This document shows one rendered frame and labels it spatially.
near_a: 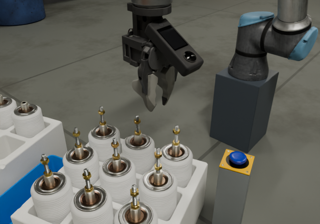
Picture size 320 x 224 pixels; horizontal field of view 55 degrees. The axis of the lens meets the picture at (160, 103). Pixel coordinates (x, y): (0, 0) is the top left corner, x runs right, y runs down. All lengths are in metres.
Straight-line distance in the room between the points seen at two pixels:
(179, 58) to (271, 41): 0.61
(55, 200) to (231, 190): 0.42
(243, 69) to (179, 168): 0.50
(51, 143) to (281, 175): 0.84
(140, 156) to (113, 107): 0.72
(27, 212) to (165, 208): 0.34
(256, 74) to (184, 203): 0.58
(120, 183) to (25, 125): 0.45
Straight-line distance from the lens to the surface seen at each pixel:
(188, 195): 0.85
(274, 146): 1.38
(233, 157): 0.74
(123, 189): 0.82
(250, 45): 1.15
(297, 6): 1.02
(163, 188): 0.76
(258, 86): 1.15
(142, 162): 0.89
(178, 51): 0.54
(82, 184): 0.89
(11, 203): 1.07
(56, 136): 1.17
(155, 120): 1.45
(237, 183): 0.76
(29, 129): 1.13
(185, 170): 0.86
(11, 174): 1.07
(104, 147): 0.93
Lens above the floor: 0.80
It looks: 30 degrees down
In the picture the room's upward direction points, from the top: straight up
